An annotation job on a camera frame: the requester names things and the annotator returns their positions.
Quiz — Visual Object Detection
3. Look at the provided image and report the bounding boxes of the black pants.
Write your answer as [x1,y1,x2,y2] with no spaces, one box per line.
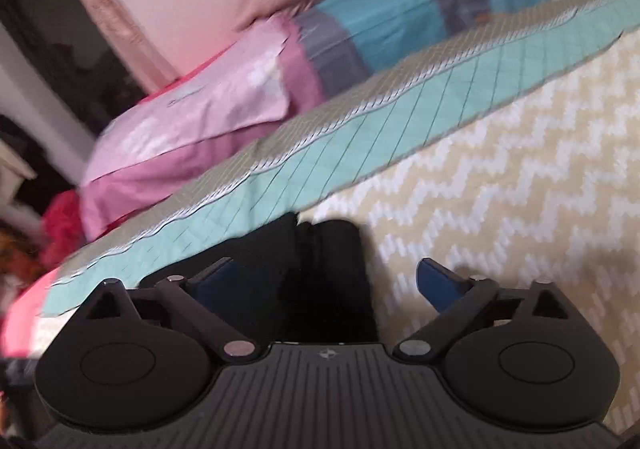
[139,213,378,345]

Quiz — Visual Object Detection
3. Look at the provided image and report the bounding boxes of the patterned bed sheet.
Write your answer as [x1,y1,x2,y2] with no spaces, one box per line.
[0,0,640,435]

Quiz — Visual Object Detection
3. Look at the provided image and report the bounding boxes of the pink and blue folded quilt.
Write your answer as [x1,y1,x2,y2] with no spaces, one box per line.
[79,0,546,240]

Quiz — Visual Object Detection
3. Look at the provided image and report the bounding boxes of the red folded clothes on shelf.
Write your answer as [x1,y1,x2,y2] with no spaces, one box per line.
[39,189,85,270]

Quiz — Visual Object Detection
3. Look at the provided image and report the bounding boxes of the pink curtain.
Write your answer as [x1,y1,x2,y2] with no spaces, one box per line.
[80,0,180,94]

